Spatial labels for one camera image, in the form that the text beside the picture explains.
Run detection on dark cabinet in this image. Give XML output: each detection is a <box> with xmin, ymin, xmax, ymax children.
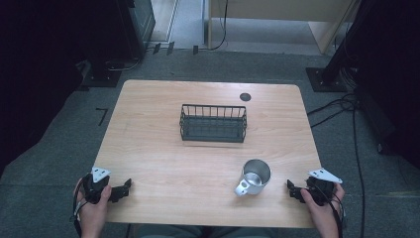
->
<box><xmin>116</xmin><ymin>0</ymin><xmax>157</xmax><ymax>61</ymax></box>

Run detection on silver metal cup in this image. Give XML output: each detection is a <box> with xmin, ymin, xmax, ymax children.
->
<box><xmin>234</xmin><ymin>159</ymin><xmax>272</xmax><ymax>198</ymax></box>

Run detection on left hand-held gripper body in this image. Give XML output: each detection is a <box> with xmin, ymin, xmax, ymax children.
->
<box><xmin>82</xmin><ymin>167</ymin><xmax>112</xmax><ymax>204</ymax></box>

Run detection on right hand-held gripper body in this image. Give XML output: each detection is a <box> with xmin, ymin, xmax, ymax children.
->
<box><xmin>304</xmin><ymin>168</ymin><xmax>344</xmax><ymax>207</ymax></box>

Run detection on black floor cables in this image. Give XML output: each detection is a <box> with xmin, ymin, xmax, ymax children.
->
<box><xmin>306</xmin><ymin>65</ymin><xmax>368</xmax><ymax>238</ymax></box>

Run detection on person's left hand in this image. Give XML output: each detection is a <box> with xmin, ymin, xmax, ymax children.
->
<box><xmin>73</xmin><ymin>178</ymin><xmax>113</xmax><ymax>230</ymax></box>

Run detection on right hand-held gripper cable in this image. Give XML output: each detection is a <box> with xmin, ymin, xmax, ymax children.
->
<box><xmin>310</xmin><ymin>184</ymin><xmax>349</xmax><ymax>238</ymax></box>

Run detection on dark curtain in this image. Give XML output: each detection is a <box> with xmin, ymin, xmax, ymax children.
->
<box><xmin>343</xmin><ymin>0</ymin><xmax>420</xmax><ymax>170</ymax></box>
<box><xmin>0</xmin><ymin>0</ymin><xmax>127</xmax><ymax>177</ymax></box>

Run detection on black wire basket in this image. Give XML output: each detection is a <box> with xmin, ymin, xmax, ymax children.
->
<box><xmin>178</xmin><ymin>103</ymin><xmax>249</xmax><ymax>144</ymax></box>

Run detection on person's right hand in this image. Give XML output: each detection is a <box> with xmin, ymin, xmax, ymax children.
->
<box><xmin>299</xmin><ymin>182</ymin><xmax>347</xmax><ymax>230</ymax></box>

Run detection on black metal stand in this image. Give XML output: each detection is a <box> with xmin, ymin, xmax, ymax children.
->
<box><xmin>80</xmin><ymin>0</ymin><xmax>147</xmax><ymax>89</ymax></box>
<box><xmin>304</xmin><ymin>0</ymin><xmax>374</xmax><ymax>93</ymax></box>

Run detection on light wooden desk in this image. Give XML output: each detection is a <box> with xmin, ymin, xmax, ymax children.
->
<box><xmin>207</xmin><ymin>0</ymin><xmax>362</xmax><ymax>56</ymax></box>

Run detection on left hand-held gripper cable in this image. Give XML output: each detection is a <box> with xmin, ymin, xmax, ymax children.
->
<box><xmin>69</xmin><ymin>175</ymin><xmax>91</xmax><ymax>238</ymax></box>

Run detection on hand-held gripper cable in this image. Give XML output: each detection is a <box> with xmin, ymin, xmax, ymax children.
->
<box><xmin>310</xmin><ymin>184</ymin><xmax>349</xmax><ymax>238</ymax></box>
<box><xmin>69</xmin><ymin>175</ymin><xmax>91</xmax><ymax>238</ymax></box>

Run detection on black hanging cable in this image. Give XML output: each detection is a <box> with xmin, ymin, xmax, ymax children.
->
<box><xmin>209</xmin><ymin>0</ymin><xmax>230</xmax><ymax>52</ymax></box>

